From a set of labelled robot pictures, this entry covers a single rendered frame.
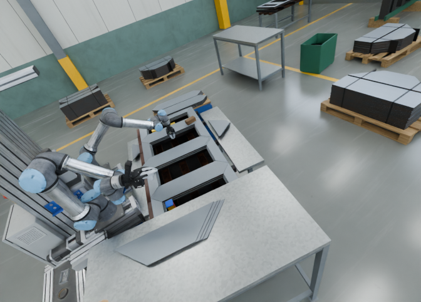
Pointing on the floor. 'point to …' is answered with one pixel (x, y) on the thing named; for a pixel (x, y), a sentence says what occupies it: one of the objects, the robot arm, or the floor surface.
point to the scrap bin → (317, 52)
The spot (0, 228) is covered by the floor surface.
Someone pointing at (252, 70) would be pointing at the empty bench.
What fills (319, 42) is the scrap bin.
